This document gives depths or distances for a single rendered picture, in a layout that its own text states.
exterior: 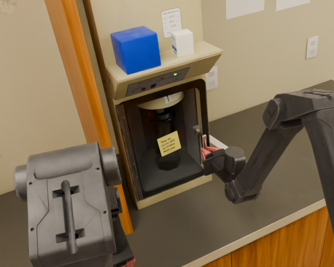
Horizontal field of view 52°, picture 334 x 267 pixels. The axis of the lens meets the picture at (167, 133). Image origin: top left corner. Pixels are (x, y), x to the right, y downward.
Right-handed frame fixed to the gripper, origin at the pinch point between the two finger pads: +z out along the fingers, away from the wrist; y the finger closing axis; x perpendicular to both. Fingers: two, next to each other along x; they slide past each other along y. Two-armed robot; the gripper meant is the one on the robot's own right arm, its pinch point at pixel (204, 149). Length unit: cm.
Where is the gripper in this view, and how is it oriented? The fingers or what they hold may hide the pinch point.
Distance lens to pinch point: 120.5
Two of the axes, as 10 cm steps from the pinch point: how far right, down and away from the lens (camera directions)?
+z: -4.1, -4.7, 7.9
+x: 1.1, 8.3, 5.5
